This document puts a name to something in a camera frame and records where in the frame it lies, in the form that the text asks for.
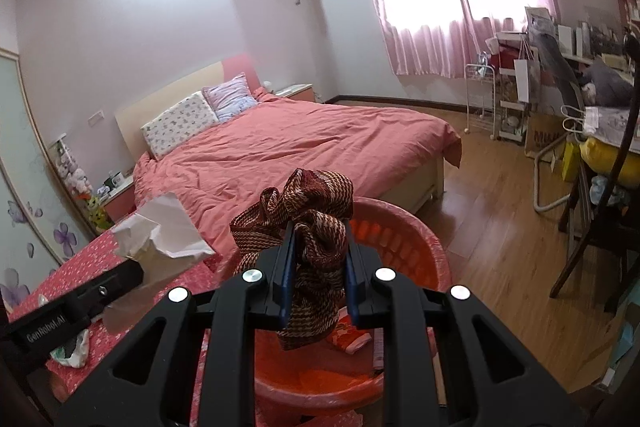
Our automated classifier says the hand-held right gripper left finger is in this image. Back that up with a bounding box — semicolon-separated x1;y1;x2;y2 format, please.
54;219;301;427

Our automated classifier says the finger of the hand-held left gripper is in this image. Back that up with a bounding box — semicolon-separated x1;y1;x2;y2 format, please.
67;259;146;323

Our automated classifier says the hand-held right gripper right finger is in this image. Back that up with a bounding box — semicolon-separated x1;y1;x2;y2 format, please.
342;227;586;427

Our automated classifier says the brown patterned scarf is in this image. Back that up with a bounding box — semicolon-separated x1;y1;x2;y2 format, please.
230;168;356;352

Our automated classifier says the white paper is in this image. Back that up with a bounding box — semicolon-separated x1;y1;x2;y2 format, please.
102;192;217;335

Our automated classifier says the orange-red plastic basin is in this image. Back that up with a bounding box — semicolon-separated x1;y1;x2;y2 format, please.
215;197;453;420

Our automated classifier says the crumpled white green wrapper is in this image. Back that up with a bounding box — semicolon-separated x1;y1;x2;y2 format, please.
50;329;91;369

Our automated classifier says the red floral tablecloth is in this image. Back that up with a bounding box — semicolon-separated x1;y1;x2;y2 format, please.
0;214;241;408

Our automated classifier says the green yellow plush toy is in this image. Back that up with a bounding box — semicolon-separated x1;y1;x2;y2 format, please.
86;194;113;230

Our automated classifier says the pink nightstand with mugs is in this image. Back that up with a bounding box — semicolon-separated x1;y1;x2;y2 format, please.
100;177;138;225

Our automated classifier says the clear tube of plush toys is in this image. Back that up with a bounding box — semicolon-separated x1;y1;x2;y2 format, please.
47;134;96;208

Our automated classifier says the salmon duvet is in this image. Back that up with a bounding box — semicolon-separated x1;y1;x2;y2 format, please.
132;99;462;253

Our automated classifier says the floral wardrobe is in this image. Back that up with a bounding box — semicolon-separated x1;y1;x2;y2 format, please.
0;49;98;308

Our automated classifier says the white floral pillow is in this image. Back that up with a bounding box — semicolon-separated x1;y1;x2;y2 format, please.
140;91;221;160

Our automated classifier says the striped lilac pillow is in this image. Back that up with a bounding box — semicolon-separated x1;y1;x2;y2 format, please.
202;73;260;122

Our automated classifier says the beige headboard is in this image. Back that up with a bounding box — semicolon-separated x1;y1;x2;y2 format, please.
115;54;261;158

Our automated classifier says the white storage trolley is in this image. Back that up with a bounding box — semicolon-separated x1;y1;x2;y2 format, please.
495;32;538;144

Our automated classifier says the dark wooden chair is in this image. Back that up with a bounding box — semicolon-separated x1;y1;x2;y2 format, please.
550;162;640;313

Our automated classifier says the brown paper bag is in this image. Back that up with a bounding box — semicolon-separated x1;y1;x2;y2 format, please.
524;112;571;160

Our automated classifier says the white paper bag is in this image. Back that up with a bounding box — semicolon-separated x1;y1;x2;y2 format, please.
514;57;540;104

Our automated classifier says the yellow cushion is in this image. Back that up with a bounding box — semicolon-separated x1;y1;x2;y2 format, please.
582;136;640;185

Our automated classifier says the grey garment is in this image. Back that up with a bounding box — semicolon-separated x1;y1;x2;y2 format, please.
582;57;636;108

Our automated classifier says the white bed frame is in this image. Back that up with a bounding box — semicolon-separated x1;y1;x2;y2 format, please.
380;152;446;215

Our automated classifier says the white wire rack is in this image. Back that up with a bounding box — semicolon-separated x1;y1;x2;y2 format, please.
465;63;501;140

